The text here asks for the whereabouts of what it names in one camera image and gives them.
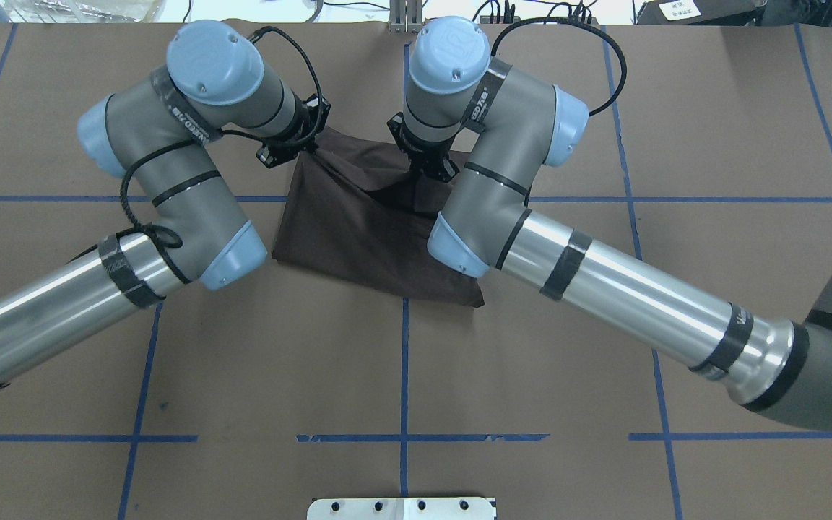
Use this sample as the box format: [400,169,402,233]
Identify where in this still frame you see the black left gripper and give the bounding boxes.
[282,93,332,145]

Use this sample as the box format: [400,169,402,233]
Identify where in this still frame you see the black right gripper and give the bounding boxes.
[387,114,469,168]

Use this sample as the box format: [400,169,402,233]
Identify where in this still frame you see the dark brown t-shirt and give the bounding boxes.
[272,128,485,308]

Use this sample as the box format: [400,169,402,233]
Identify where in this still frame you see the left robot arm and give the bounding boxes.
[0,19,328,391]

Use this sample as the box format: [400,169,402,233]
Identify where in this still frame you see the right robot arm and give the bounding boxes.
[389,16,832,431]

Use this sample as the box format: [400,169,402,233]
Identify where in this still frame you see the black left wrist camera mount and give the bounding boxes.
[256,141,318,169]

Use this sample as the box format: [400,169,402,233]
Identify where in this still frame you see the aluminium frame post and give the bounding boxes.
[389,0,425,34]

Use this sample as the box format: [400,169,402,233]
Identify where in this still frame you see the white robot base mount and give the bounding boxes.
[306,496,498,519]

